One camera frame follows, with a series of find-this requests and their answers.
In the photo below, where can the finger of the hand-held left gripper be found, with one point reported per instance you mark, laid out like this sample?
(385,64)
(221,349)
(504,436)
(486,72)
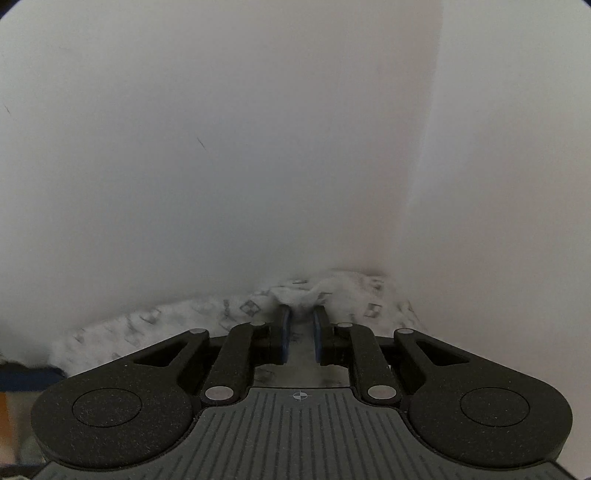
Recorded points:
(27,378)

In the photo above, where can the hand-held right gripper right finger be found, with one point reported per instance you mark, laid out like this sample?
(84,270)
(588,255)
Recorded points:
(318,334)

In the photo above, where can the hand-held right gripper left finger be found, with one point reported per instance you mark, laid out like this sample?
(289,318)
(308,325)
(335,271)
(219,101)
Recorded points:
(285,332)

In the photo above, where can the white checker-print pajama garment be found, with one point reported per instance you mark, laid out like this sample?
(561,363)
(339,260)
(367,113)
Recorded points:
(240,314)

